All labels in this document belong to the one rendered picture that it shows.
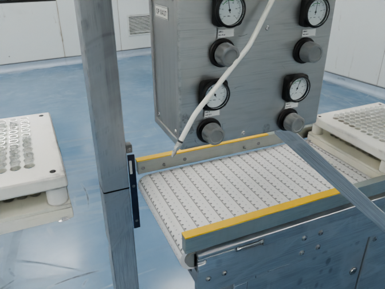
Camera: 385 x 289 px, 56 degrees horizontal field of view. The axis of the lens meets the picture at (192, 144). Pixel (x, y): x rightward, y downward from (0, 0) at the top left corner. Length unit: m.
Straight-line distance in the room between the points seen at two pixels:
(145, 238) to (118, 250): 1.07
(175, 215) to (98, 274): 1.21
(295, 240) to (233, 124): 0.33
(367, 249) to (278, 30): 0.70
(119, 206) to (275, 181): 0.36
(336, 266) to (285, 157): 0.29
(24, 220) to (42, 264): 1.47
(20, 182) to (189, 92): 0.24
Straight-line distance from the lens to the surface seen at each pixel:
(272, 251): 0.73
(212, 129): 0.45
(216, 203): 0.73
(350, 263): 1.04
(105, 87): 0.75
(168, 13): 0.45
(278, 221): 0.68
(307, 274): 0.95
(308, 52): 0.49
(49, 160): 0.55
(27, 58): 5.58
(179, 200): 0.74
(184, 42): 0.42
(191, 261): 0.65
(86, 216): 2.24
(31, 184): 0.51
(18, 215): 0.54
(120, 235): 0.92
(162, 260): 1.89
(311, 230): 0.76
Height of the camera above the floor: 1.31
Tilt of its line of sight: 27 degrees down
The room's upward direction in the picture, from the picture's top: straight up
